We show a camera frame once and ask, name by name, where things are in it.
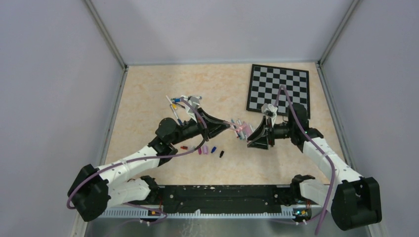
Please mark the white cable duct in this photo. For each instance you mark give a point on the white cable duct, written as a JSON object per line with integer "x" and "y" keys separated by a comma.
{"x": 130, "y": 212}

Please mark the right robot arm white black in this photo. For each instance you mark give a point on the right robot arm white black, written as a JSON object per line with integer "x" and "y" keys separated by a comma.
{"x": 352, "y": 199}

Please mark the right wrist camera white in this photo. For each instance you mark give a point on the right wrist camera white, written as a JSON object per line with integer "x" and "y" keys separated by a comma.
{"x": 269, "y": 110}

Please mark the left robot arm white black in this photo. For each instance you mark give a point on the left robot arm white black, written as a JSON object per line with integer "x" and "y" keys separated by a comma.
{"x": 97, "y": 188}

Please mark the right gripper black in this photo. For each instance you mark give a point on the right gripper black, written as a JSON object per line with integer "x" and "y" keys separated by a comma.
{"x": 262, "y": 141}

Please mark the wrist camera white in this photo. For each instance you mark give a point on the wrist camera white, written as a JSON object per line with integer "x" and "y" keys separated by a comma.
{"x": 269, "y": 110}
{"x": 193, "y": 103}

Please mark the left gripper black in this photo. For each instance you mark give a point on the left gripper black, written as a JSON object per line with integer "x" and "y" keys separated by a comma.
{"x": 213, "y": 130}

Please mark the pink highlighter pen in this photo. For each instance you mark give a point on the pink highlighter pen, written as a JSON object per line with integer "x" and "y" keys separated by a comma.
{"x": 248, "y": 130}

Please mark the blue clear pen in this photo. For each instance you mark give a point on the blue clear pen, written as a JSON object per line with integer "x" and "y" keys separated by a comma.
{"x": 179, "y": 99}

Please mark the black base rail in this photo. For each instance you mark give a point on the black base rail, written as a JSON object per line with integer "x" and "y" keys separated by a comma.
{"x": 223, "y": 199}

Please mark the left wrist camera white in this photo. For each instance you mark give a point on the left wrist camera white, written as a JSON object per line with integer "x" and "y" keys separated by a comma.
{"x": 193, "y": 103}

